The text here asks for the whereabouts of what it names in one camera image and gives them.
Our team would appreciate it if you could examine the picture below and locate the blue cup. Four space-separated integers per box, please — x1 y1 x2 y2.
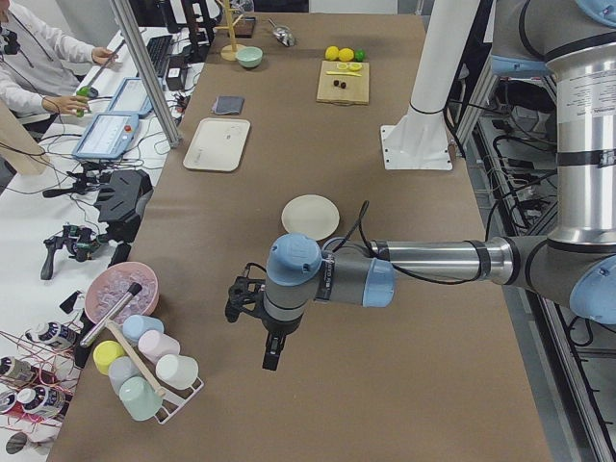
122 315 165 347

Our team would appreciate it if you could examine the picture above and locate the wooden mug tree stand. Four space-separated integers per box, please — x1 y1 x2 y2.
216 0 256 61

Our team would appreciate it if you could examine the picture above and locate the aluminium frame post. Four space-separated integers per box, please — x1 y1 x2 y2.
110 0 181 148

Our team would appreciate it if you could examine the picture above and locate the dark wooden box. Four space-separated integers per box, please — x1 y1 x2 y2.
234 17 256 39

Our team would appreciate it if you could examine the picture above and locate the black gripper stand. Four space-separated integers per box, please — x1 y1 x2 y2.
94 169 153 243

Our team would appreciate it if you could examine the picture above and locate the black keyboard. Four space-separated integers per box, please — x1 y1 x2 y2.
146 35 173 78

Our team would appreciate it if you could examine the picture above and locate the yellow cup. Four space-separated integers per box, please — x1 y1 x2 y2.
93 340 126 375

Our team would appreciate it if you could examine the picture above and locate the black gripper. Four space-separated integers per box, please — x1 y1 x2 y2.
224 275 301 371

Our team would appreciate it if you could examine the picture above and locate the blue teach pendant tablet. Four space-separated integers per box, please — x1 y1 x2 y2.
72 112 140 161

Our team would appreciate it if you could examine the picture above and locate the grey translucent cup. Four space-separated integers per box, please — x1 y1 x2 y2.
108 356 141 396

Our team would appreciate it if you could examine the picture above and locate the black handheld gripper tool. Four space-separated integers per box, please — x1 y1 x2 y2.
40 224 109 280

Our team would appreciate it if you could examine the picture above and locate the mint green cup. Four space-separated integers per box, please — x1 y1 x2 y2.
118 376 163 422

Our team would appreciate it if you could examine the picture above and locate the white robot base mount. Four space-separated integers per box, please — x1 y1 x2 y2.
381 0 480 170

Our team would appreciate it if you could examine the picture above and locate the round cream plate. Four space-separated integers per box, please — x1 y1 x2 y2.
281 194 340 241

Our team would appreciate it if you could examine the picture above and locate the yellow lemon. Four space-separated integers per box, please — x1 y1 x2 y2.
338 48 355 63
324 46 340 61

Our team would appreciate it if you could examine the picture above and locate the pink bowl with ice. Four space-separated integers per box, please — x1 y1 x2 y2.
85 262 159 324

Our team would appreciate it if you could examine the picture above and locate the metal scoop with black handle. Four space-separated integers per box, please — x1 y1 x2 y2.
79 282 142 348

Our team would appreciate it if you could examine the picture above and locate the person in white shirt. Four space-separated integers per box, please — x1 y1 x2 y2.
1 1 116 116

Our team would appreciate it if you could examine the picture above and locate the folded grey cloth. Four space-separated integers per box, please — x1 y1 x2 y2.
212 95 244 116

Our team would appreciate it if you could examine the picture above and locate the cream rabbit tray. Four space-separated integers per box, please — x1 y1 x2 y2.
183 117 250 172

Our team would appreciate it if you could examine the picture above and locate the wooden rack handle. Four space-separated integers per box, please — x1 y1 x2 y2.
105 321 166 397

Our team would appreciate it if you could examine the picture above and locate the green lime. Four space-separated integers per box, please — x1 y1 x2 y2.
354 49 366 63

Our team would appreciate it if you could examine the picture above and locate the white cup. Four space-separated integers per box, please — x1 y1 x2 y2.
156 354 198 390

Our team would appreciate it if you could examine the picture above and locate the yellow plastic knife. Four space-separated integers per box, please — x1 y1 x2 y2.
325 70 362 77

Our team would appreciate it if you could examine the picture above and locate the wooden cutting board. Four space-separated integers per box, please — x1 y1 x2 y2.
317 61 370 105

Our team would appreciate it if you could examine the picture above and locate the white wire cup rack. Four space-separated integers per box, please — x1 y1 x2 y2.
154 377 205 424

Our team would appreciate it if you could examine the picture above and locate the pink cup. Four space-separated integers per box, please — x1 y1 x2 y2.
138 330 181 364

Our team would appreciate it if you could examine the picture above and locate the mint green bowl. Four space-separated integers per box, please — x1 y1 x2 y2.
236 46 264 69

